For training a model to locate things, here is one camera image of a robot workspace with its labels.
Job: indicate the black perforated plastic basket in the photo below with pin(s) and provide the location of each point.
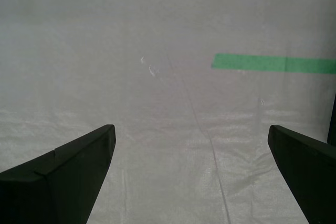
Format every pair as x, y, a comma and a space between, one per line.
333, 119

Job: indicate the white plastic table cover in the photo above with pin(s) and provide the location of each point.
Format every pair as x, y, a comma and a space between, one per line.
131, 51

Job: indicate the long green tape line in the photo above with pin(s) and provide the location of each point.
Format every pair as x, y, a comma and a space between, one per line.
273, 63

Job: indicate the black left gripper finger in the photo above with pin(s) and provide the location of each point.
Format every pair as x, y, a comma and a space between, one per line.
309, 176
52, 187

